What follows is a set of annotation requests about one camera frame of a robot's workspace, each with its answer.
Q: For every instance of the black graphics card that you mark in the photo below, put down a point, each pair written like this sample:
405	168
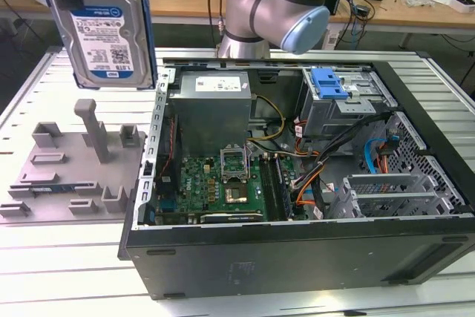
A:
234	218

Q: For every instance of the green motherboard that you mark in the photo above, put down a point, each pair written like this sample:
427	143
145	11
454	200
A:
200	183

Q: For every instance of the grey parts rack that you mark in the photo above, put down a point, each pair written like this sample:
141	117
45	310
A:
74	168

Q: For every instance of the hard disk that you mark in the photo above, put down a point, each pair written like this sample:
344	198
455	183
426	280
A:
104	35

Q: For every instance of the grey power supply unit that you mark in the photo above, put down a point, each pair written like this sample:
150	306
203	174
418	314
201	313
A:
208	116

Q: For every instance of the blue plastic drive latch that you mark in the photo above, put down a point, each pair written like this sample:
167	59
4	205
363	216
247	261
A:
326	87

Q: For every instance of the black case fan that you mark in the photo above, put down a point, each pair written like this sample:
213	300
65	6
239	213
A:
167	153

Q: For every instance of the black RAM slot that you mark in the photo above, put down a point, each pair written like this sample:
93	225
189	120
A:
274	187
266	187

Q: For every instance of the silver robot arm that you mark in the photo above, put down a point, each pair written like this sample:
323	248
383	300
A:
259	1

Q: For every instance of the small white box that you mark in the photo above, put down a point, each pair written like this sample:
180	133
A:
462	3

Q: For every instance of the black open PC case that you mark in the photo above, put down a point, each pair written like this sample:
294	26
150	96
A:
297	257

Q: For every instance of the metal optical drive cage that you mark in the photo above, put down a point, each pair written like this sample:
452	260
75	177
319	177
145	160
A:
334	113

